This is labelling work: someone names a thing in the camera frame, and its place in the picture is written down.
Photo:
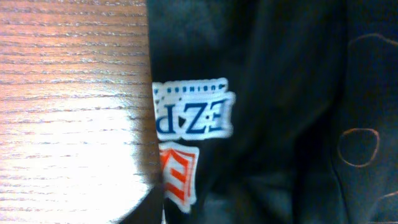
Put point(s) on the black orange-patterned jersey shirt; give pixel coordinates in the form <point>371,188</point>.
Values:
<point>273,111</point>

